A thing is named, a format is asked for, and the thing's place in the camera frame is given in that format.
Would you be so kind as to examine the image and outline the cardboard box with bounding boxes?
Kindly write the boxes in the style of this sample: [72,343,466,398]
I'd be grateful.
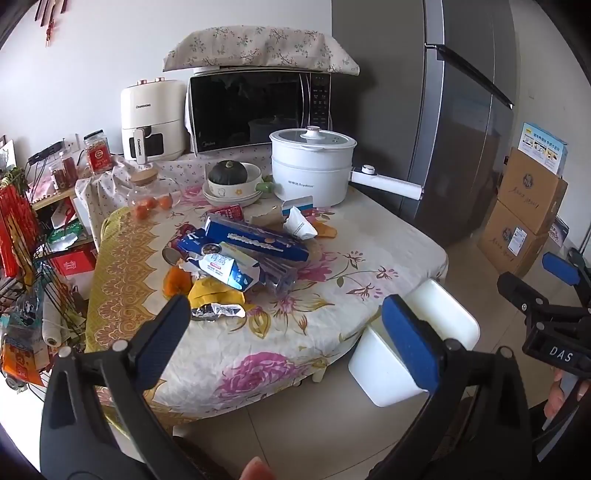
[477,198,550,278]
[498,147,568,236]

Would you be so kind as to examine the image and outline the orange snack bag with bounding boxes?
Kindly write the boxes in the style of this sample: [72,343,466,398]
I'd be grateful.
[0,337,44,387]

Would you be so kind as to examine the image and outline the white electric pot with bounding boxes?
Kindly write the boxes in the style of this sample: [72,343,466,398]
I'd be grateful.
[270,138,423,206]

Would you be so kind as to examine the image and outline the black power strip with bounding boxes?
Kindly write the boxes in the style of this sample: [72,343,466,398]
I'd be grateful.
[28,143,63,165]

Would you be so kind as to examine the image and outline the red drink can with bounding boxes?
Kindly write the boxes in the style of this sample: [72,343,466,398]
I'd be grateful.
[208,205,244,221]

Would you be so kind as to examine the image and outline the floral cushion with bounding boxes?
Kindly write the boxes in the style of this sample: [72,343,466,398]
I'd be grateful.
[163,27,361,75]

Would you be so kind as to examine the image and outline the dark green squash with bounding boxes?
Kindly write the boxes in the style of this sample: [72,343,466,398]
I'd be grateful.
[209,160,247,185]

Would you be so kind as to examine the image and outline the red box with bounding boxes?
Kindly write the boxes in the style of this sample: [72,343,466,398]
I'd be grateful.
[48,244,99,278]

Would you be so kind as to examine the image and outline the blue white carton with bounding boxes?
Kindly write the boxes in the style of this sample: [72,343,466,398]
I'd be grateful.
[175,231,208,257]

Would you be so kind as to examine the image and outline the black wire rack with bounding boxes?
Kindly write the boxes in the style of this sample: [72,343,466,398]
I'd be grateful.
[0,171,93,393]

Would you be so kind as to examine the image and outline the black microwave oven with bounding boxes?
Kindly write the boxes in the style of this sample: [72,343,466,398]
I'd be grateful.
[186,69,333,155]

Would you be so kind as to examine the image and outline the white plastic bin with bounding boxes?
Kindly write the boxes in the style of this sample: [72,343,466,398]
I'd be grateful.
[348,320,431,408]
[410,279,481,352]

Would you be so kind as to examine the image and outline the blue white printed box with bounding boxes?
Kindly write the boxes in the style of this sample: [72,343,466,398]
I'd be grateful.
[517,122,570,176]

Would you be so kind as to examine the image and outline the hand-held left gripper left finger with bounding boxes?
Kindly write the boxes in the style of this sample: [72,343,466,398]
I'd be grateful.
[41,293,232,480]

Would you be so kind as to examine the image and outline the paper towel roll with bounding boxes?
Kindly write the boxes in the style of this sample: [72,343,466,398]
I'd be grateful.
[41,291,65,347]

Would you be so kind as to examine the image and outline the cherry print white cloth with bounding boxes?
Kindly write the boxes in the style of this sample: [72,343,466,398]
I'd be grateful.
[76,147,278,241]

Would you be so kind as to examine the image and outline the white pot lid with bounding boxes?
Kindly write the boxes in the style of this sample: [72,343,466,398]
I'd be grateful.
[270,126,358,153]

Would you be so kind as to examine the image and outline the white milk carton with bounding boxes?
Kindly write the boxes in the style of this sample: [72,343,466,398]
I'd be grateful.
[185,251,262,291]

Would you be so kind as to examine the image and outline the white paper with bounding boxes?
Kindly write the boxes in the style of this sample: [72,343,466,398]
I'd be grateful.
[283,206,318,241]

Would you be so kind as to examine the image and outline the glass jar with red label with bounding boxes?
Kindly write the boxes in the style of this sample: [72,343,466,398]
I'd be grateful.
[83,130,112,175]

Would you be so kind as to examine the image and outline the wooden shelf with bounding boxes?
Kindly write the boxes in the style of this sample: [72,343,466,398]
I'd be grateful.
[32,185,100,252]

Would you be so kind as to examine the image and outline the flower print ceramic bowl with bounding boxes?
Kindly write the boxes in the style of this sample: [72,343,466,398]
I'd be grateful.
[207,162,264,197]

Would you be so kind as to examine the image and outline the white plate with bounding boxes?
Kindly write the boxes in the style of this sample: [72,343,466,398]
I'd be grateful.
[209,196,260,208]
[202,182,263,203]

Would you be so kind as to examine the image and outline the glass teapot with wooden lid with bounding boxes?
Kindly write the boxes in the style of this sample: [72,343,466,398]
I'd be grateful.
[124,167,183,219]

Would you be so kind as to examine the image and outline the person's right hand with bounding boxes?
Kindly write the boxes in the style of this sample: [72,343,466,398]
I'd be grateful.
[544,369,578,422]

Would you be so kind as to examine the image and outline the torn brown cardboard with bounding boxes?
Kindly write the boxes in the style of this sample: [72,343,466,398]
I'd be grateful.
[249,205,289,229]

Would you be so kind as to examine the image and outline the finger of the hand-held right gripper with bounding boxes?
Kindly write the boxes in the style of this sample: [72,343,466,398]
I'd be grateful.
[497,271,591,321]
[542,248,591,308]

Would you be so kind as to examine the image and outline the white air fryer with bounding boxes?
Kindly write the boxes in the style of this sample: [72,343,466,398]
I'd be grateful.
[121,78,188,163]

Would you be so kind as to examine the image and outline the grey refrigerator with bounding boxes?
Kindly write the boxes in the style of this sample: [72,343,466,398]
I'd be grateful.
[331,0,515,247]

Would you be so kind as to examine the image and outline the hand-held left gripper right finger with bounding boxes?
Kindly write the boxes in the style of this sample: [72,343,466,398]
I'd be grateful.
[369,294,546,480]

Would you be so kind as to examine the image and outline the green white plastic bag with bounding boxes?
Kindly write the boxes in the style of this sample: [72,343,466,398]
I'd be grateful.
[46,222,83,251]

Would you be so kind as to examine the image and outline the red hanging packets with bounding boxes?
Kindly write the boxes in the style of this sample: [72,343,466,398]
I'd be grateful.
[0,185,38,278]

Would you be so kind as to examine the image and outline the floral yellow tablecloth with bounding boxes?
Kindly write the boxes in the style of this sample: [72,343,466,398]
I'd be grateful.
[85,178,448,435]

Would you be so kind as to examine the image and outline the long blue box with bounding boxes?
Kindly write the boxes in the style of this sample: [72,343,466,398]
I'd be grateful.
[203,216,311,261]

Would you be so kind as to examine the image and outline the person's left hand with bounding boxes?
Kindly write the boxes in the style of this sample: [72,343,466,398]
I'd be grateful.
[233,457,278,480]

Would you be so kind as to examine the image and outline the yellow wrapper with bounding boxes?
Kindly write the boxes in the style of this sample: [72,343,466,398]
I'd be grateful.
[188,277,245,310]

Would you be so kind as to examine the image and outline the crumpled silver foil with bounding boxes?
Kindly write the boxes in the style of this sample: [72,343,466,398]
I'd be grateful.
[190,302,246,321]

